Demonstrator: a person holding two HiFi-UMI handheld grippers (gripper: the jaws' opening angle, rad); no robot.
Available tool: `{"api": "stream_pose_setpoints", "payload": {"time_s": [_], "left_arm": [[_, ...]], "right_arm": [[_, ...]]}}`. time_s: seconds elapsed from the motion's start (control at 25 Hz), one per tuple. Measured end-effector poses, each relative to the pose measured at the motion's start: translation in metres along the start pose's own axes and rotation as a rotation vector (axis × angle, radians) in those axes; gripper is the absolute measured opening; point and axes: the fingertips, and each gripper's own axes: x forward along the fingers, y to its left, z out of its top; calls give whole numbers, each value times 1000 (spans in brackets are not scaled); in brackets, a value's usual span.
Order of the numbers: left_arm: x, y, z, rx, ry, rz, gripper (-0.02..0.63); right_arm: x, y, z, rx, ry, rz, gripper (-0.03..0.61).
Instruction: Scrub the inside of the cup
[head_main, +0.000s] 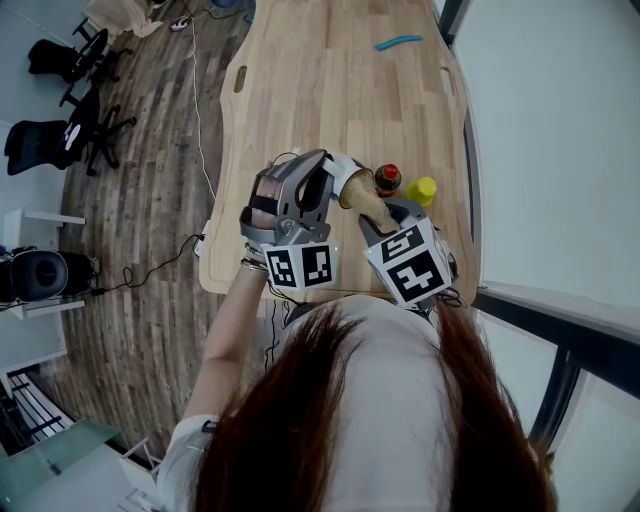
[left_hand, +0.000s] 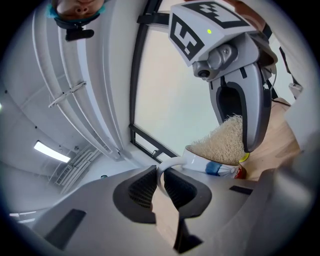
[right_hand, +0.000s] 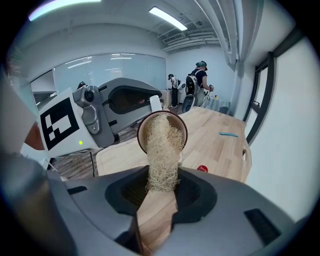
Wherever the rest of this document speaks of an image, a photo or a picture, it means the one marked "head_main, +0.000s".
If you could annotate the brown bottle red cap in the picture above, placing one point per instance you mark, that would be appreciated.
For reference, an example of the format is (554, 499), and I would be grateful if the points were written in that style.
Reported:
(387, 180)

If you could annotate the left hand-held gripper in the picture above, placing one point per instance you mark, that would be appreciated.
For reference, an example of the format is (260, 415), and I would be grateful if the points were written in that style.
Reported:
(300, 265)

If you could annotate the clear glass bowl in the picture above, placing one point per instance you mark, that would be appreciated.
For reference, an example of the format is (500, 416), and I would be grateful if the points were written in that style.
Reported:
(284, 157)

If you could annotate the gold bangle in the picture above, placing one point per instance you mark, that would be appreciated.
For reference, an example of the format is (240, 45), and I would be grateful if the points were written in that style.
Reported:
(254, 267)

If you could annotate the beige cloth-covered table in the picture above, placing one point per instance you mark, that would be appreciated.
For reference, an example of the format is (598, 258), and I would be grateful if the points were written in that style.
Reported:
(120, 17)

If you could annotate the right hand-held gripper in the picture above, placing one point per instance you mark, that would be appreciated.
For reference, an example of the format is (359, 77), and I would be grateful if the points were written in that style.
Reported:
(407, 270)

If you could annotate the person's white shirt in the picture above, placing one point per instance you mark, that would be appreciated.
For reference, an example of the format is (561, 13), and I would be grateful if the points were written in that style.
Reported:
(390, 400)

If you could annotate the beige sponge cloth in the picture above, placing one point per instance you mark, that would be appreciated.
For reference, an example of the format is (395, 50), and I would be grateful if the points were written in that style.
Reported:
(370, 205)

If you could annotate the small white object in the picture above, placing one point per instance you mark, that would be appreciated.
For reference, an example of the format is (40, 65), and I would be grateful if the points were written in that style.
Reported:
(72, 139)

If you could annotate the white power strip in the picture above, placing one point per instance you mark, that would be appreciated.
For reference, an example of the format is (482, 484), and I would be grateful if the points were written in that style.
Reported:
(180, 23)

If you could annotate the yellow-green bottle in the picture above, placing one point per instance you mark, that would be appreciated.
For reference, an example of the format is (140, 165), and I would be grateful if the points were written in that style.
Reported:
(421, 191)

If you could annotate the frosted glass desk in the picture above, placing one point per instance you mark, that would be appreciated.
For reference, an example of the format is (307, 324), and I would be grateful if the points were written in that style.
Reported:
(45, 465)

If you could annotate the black window frame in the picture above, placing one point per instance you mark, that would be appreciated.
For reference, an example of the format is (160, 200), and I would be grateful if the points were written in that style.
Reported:
(565, 370)

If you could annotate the black office chair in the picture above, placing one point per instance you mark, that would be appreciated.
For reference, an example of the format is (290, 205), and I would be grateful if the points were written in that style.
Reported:
(52, 60)
(35, 147)

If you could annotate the white shelf unit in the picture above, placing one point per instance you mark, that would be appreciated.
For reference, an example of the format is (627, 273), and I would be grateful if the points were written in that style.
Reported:
(50, 217)

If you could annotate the white enamel mug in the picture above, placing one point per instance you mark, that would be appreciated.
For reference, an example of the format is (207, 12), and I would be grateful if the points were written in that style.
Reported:
(352, 164)

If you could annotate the person's left forearm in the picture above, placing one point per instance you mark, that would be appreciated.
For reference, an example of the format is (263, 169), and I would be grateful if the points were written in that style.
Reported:
(235, 320)

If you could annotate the black slatted rack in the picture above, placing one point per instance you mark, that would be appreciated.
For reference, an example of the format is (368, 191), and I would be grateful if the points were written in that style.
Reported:
(30, 415)

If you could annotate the white power adapter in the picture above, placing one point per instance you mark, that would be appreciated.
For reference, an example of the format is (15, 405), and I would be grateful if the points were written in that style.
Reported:
(202, 240)

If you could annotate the person's left hand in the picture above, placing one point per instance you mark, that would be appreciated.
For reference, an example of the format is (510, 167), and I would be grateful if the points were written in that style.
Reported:
(267, 189)

